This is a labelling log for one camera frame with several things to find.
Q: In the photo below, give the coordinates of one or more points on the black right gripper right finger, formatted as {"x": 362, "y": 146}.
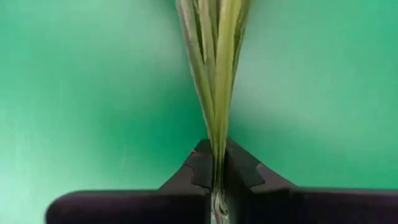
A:
{"x": 295, "y": 208}

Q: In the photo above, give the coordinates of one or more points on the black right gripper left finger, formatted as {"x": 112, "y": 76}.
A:
{"x": 140, "y": 208}

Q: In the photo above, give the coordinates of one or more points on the green table mat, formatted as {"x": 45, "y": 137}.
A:
{"x": 62, "y": 93}

